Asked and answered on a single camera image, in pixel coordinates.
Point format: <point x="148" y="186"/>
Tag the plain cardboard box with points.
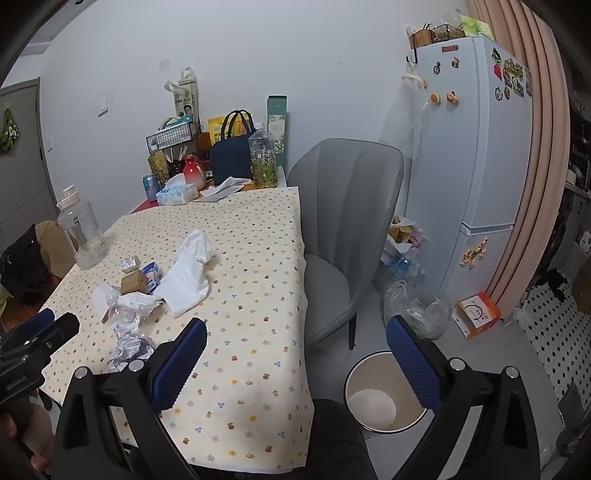
<point x="582" y="290"/>

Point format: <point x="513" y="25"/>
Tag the blue tissue packet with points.
<point x="152" y="274"/>

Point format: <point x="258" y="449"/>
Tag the grey upholstered chair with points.
<point x="341" y="194"/>

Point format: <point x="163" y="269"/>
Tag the white paper bag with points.
<point x="187" y="101"/>

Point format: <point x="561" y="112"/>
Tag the white plastic wrapper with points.
<point x="134" y="302"/>

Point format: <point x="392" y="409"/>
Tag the small yellow tea bottle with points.
<point x="159" y="168"/>

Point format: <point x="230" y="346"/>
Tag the white crumpled cloth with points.
<point x="231" y="184"/>

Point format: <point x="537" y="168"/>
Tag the green card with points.
<point x="475" y="26"/>

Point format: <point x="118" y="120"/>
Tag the floral patterned tablecloth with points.
<point x="258" y="286"/>

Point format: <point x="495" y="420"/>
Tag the brown wicker basket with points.
<point x="420" y="39"/>

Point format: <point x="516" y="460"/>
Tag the full plastic bag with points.
<point x="401" y="249"/>

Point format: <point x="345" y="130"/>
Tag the white tissue paper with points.
<point x="184" y="286"/>

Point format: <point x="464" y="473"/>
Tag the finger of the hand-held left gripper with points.
<point x="62" y="327"/>
<point x="37" y="321"/>

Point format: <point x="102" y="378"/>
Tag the yellow snack packet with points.
<point x="214" y="129"/>

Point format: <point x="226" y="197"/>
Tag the gold fridge magnet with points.
<point x="475" y="253"/>

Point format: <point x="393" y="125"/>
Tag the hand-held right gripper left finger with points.
<point x="180" y="364"/>

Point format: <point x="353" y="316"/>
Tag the red white ceramic vase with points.
<point x="194" y="175"/>

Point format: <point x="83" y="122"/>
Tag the blue drink can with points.
<point x="150" y="187"/>

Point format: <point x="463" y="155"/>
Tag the green hanging cloth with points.
<point x="9" y="131"/>

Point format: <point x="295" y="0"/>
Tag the grey door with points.
<point x="23" y="184"/>

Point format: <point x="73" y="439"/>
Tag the person's left hand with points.
<point x="23" y="434"/>

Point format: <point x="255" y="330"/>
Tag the clear plastic bag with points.
<point x="425" y="314"/>

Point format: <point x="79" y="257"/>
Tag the cluttered shelf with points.
<point x="579" y="152"/>

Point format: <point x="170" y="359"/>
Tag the silver foil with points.
<point x="129" y="346"/>

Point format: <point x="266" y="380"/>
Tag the white refrigerator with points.
<point x="480" y="161"/>

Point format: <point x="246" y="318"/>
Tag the tall green box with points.
<point x="278" y="110"/>

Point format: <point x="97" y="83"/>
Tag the cluster of fridge magnets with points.
<point x="512" y="76"/>

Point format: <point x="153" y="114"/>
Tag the black seat cushion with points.
<point x="337" y="443"/>

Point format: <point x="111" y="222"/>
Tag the small brown cardboard box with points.
<point x="135" y="282"/>

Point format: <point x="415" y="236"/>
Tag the black bag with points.
<point x="23" y="267"/>

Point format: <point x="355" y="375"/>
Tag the white wall plate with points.
<point x="164" y="65"/>

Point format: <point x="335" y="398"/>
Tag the blue white tissue box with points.
<point x="178" y="196"/>

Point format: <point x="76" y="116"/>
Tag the orange white cardboard box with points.
<point x="478" y="316"/>

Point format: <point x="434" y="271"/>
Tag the brown round item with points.
<point x="205" y="143"/>

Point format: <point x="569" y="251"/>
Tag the large clear tea bottle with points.
<point x="263" y="161"/>

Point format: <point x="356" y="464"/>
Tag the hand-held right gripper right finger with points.
<point x="415" y="364"/>

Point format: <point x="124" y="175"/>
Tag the white hanging bag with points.
<point x="406" y="120"/>

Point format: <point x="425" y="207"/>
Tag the small silver foil wrapper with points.
<point x="129" y="264"/>

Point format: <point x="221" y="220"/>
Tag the white light switch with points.
<point x="103" y="105"/>

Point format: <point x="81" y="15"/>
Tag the white trash bin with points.
<point x="364" y="374"/>

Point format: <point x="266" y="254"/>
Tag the navy lunch bag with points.
<point x="231" y="157"/>

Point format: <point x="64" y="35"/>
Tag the black utensil holder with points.
<point x="179" y="164"/>

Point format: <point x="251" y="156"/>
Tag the clear plastic water jug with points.
<point x="81" y="230"/>

